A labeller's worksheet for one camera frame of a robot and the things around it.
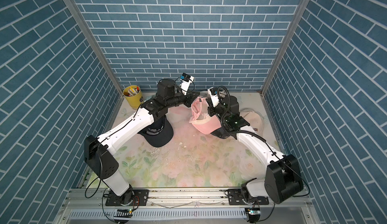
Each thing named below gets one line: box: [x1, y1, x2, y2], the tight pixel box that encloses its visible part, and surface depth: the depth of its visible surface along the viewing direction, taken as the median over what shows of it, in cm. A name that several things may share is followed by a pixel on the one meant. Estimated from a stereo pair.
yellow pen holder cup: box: [122, 84, 144, 110], surface depth 107 cm
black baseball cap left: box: [137, 115, 174, 148], surface depth 96 cm
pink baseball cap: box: [188, 96, 222, 135], surface depth 92 cm
